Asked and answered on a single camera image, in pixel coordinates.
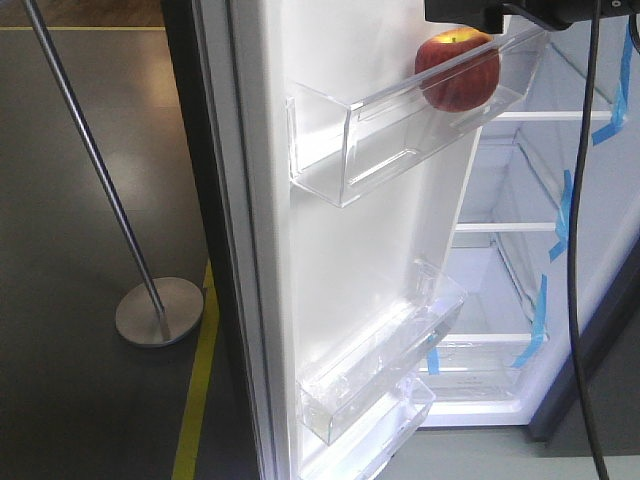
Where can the red yellow apple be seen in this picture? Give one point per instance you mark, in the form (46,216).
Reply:
(469,83)

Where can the yellow floor tape line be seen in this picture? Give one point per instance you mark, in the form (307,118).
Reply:
(185,460)

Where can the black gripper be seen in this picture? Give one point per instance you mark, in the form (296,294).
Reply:
(488,15)

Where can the clear upper door bin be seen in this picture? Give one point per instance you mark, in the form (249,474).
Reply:
(340,150)

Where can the grey fridge with door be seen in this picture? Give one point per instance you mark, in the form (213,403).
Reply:
(505,211)

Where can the clear door bin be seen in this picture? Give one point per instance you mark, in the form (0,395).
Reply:
(340,150)
(364,450)
(336,390)

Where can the clear fridge crisper drawer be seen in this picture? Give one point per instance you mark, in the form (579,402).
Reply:
(480,367)

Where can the silver pole stand round base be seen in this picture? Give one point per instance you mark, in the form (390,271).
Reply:
(160,311)

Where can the clear lower door bin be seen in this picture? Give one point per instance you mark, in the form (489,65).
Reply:
(364,450)

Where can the clear middle door bin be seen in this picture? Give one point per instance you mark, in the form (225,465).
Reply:
(336,390)

